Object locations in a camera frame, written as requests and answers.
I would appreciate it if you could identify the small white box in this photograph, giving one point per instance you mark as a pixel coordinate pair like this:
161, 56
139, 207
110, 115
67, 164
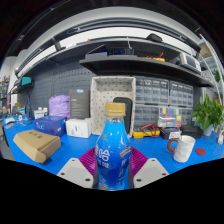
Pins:
40, 113

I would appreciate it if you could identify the black box with white label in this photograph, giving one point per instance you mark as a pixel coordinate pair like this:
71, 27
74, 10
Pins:
168, 132

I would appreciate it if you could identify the dark grey upright box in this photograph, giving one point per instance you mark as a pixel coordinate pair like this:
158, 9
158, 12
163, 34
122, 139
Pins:
79, 104

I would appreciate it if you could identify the black mounted device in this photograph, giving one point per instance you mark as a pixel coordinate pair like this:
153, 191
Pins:
155, 38

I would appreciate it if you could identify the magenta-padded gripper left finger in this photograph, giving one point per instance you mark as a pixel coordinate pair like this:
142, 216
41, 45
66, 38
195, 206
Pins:
75, 171

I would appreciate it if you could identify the purple plastic bag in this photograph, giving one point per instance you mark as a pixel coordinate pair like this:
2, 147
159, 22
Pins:
59, 106

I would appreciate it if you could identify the plain black box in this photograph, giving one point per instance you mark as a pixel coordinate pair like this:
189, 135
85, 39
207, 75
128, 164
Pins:
192, 131

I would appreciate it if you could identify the black rectangular speaker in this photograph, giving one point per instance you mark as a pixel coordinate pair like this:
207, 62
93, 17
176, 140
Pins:
128, 110

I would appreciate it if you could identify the small white object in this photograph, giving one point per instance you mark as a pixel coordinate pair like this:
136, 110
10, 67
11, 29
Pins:
220, 139

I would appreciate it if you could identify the yellow meter with red leads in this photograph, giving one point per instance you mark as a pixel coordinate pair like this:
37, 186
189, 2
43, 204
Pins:
156, 59

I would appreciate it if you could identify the blue drink bottle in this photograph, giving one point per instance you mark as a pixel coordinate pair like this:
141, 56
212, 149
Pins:
113, 156

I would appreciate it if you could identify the white perforated basket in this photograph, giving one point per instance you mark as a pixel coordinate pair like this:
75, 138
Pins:
103, 91

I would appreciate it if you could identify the brown cardboard box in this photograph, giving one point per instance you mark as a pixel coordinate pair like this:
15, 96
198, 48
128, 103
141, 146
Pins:
36, 145

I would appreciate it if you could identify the white cardboard box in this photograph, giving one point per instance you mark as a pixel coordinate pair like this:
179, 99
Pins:
78, 128

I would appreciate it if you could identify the blue cardboard box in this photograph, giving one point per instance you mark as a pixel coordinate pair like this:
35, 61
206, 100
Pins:
50, 126

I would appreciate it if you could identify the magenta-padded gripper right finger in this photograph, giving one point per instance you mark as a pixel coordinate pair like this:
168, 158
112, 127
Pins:
150, 171

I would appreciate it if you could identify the white shelf unit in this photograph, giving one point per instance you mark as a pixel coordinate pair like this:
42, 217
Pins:
215, 63

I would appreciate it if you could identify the green potted plant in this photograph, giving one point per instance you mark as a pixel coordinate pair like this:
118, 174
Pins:
210, 115

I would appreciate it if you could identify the dark grey wall shelf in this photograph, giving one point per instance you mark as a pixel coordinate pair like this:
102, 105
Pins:
133, 65

